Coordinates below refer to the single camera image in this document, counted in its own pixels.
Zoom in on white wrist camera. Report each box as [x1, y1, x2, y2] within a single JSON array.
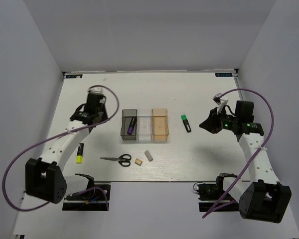
[[88, 86, 106, 104], [212, 93, 229, 114]]

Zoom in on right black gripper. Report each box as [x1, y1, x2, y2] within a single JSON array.
[[199, 106, 239, 133]]

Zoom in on yellow highlighter marker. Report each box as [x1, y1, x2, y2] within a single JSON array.
[[76, 143, 84, 164]]

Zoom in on grey rectangular eraser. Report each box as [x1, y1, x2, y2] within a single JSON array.
[[145, 150, 153, 162]]

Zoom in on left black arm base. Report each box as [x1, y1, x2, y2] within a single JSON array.
[[62, 183, 111, 212]]

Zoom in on clear transparent container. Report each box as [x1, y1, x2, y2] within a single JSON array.
[[137, 109, 152, 141]]

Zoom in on purple highlighter marker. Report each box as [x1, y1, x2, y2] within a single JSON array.
[[127, 117, 137, 135]]

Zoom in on right blue table label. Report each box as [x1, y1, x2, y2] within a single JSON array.
[[215, 73, 233, 77]]

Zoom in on black handled scissors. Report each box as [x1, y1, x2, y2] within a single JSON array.
[[100, 154, 132, 167]]

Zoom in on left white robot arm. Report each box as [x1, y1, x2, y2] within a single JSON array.
[[25, 88, 108, 204]]

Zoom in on orange transparent container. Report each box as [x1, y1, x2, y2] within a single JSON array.
[[151, 108, 169, 143]]

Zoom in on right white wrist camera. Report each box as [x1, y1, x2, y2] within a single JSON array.
[[212, 93, 229, 114]]

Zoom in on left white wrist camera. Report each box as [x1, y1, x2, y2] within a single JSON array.
[[88, 86, 106, 104]]

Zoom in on green highlighter marker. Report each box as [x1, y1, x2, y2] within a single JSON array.
[[181, 115, 192, 133]]

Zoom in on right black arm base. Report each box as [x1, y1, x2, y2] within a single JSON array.
[[193, 182, 239, 213]]

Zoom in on grey transparent container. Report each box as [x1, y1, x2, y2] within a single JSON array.
[[121, 109, 138, 141]]

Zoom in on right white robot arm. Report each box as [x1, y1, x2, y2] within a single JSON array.
[[199, 98, 292, 223]]

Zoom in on blue table label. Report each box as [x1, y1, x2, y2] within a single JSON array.
[[215, 73, 233, 77], [65, 74, 83, 79]]

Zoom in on left blue table label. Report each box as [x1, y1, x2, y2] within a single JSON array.
[[65, 74, 83, 79]]

